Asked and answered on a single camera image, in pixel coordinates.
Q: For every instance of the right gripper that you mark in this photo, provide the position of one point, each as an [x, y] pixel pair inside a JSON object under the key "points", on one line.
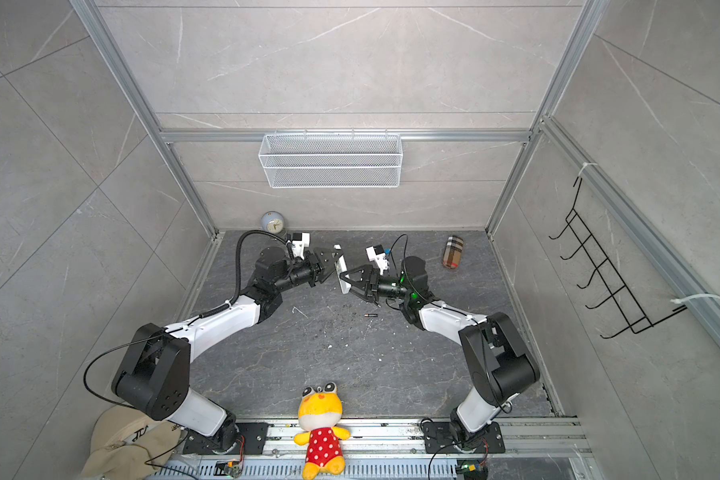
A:
{"points": [[372, 275]]}

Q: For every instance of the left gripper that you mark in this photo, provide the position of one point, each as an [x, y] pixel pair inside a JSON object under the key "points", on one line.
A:
{"points": [[315, 269]]}

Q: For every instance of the white remote control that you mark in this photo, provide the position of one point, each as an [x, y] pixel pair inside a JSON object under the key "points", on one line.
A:
{"points": [[341, 267]]}

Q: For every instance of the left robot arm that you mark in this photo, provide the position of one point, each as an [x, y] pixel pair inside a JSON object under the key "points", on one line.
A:
{"points": [[154, 375]]}

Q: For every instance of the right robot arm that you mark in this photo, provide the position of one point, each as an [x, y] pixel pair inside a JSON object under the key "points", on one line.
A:
{"points": [[500, 363]]}

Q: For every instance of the small round clock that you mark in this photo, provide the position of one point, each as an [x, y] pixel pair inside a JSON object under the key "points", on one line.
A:
{"points": [[273, 222]]}

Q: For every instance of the plaid cylindrical can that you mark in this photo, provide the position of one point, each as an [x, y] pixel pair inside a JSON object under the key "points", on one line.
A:
{"points": [[453, 252]]}

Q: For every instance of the yellow frog plush toy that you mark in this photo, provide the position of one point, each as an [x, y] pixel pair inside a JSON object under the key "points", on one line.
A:
{"points": [[319, 413]]}

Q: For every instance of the beige cap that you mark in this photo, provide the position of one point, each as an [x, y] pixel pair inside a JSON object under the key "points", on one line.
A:
{"points": [[127, 444]]}

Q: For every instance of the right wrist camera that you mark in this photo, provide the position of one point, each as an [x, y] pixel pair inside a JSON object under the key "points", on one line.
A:
{"points": [[378, 256]]}

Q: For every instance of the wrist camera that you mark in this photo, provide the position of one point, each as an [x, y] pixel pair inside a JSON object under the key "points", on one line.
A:
{"points": [[378, 256], [298, 243]]}

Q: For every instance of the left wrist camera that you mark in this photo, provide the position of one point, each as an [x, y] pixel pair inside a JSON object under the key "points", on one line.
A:
{"points": [[298, 243]]}

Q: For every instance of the white wire mesh basket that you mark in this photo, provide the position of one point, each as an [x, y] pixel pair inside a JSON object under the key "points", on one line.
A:
{"points": [[331, 160]]}

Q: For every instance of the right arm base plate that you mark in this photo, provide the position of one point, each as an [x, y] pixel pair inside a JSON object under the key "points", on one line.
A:
{"points": [[449, 438]]}

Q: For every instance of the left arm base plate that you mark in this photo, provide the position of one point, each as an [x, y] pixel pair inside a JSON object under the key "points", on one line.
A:
{"points": [[229, 440]]}

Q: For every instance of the aluminium rail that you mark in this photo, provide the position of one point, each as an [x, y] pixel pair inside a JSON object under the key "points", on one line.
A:
{"points": [[513, 437]]}

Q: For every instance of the black wall hook rack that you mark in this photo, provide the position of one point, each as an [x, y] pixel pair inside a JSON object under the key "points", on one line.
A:
{"points": [[633, 315]]}

